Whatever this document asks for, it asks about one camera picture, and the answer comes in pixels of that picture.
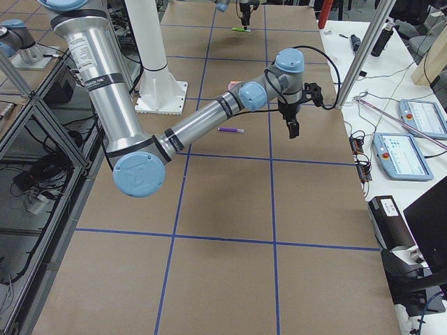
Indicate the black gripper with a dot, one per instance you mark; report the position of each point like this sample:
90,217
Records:
244,10
289,109

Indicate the green marker pen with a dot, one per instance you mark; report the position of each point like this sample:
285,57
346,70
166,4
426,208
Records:
240,29

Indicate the pink mesh pen holder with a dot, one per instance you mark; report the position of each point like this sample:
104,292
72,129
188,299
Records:
232,84

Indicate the purple marker pen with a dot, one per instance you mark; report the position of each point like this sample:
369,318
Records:
230,130

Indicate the metal rod with hook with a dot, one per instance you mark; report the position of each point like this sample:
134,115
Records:
361,100

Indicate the white support column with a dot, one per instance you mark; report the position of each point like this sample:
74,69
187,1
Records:
146,28

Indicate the folded blue umbrella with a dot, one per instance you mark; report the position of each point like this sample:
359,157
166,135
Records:
355,43

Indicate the near teach pendant tablet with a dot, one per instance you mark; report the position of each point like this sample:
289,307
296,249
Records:
400,157

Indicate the teach pendant tablet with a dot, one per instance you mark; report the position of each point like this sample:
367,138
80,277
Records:
400,157
425,116

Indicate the black water bottle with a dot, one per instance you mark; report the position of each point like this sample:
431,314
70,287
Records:
383,39

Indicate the far teach pendant tablet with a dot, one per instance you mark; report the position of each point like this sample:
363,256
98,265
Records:
425,116

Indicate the black box device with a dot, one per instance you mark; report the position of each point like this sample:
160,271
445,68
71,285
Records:
388,223

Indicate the wooden board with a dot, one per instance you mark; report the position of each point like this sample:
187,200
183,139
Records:
432,63

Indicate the black monitor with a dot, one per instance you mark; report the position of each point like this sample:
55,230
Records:
426,218

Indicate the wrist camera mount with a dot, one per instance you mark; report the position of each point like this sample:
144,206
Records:
312,92

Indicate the white column base plate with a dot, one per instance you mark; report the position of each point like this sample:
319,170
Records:
163,99

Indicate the aluminium frame post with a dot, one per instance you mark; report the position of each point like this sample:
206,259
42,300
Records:
368,41

